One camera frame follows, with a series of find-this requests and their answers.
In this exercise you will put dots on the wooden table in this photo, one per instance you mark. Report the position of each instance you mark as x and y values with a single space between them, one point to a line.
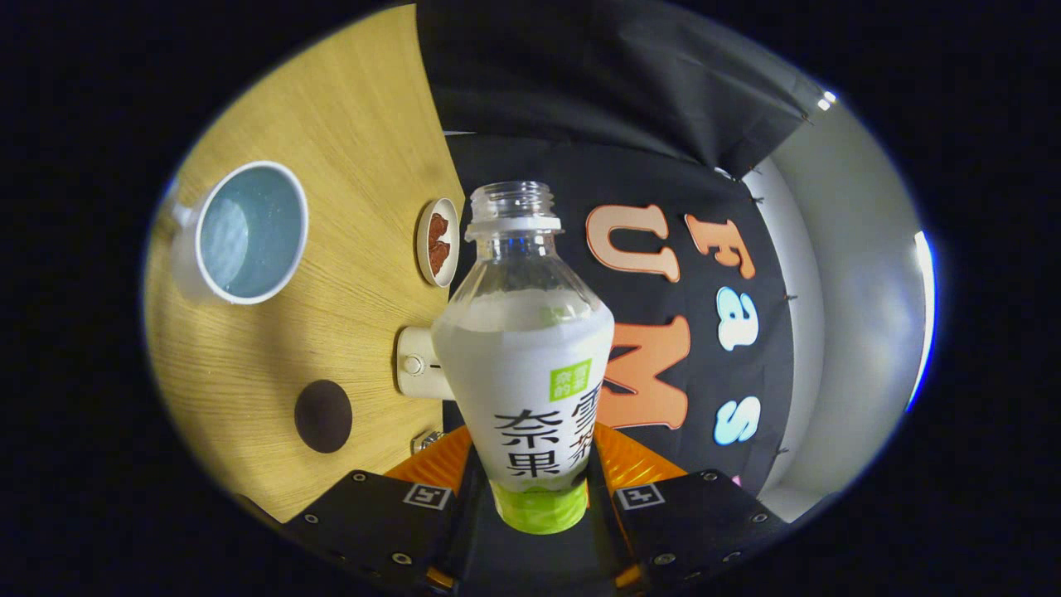
348 149

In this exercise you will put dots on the brown food piece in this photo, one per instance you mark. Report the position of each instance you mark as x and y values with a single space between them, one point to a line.
439 228
438 257

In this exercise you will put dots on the black backdrop cloth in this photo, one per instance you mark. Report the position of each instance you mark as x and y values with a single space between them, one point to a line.
597 83

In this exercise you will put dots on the small white plate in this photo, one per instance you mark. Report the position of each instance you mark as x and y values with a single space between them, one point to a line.
425 257

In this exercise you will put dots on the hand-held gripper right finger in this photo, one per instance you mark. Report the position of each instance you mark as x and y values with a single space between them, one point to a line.
704 522

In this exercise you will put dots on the large ceiling light panel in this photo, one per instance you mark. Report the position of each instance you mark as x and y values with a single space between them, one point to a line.
922 323

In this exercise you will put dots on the narrow ceiling strip light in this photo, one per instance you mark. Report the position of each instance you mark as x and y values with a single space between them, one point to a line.
826 100

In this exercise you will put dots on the dark brown round coaster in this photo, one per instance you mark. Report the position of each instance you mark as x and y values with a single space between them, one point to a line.
323 416

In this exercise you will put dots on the white cup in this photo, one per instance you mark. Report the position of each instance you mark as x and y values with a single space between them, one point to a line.
186 265

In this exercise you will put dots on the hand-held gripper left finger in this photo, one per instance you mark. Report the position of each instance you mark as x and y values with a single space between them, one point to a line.
373 522

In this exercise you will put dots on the clear juice bottle white label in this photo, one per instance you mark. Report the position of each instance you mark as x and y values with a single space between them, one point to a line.
522 390

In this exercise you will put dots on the cream toaster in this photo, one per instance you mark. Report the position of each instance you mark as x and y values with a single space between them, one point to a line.
419 365

